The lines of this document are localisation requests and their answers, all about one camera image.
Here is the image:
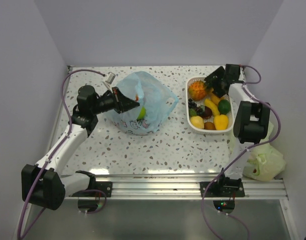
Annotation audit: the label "left round controller board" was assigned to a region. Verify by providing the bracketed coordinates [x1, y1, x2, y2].
[77, 199, 105, 215]

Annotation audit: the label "orange fake pineapple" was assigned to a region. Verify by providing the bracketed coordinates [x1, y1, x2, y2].
[188, 80, 207, 101]

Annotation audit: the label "right round controller board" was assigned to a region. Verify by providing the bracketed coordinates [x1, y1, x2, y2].
[213, 200, 236, 214]

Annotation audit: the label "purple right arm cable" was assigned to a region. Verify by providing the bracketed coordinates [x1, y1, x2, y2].
[200, 64, 282, 240]

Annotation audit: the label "white perforated plastic basket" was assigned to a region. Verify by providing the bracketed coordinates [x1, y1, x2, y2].
[185, 77, 235, 135]

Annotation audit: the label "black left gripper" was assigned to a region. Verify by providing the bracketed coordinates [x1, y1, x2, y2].
[91, 86, 139, 115]

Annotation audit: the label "bright green fake apple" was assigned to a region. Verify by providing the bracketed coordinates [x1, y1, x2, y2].
[137, 107, 147, 121]

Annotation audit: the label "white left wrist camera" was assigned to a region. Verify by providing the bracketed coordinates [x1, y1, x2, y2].
[103, 72, 116, 92]

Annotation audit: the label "dark purple fake grapes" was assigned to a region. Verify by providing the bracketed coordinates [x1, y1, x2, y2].
[187, 98, 204, 117]

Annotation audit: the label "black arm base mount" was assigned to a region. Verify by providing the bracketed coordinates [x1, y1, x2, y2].
[205, 174, 245, 198]

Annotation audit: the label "aluminium front rail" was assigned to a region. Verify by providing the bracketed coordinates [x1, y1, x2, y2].
[95, 173, 288, 200]

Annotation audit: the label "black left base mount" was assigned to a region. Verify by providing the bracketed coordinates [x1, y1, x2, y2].
[72, 170, 113, 198]

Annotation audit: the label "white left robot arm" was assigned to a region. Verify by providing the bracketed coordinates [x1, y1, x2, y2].
[21, 85, 140, 210]

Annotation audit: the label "pale green plastic bag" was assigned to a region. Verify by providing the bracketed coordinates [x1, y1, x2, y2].
[224, 135, 286, 182]

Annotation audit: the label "yellow fake banana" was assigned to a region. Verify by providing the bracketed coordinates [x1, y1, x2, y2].
[204, 93, 222, 116]

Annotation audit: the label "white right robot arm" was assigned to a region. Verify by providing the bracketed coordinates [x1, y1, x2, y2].
[205, 64, 271, 180]

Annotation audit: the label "light blue plastic bag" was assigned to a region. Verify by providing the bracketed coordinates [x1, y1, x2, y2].
[105, 71, 179, 136]

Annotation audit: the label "dark brown fake mangosteen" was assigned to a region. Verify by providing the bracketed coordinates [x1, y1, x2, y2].
[200, 106, 213, 119]

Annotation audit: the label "dark green fake lime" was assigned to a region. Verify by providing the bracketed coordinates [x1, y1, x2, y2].
[217, 99, 231, 115]

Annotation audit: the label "brown fake kiwi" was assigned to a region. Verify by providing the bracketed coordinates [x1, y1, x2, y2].
[204, 121, 216, 131]

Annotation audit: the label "round controller board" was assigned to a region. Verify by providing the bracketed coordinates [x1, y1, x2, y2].
[77, 199, 105, 215]
[213, 200, 236, 214]

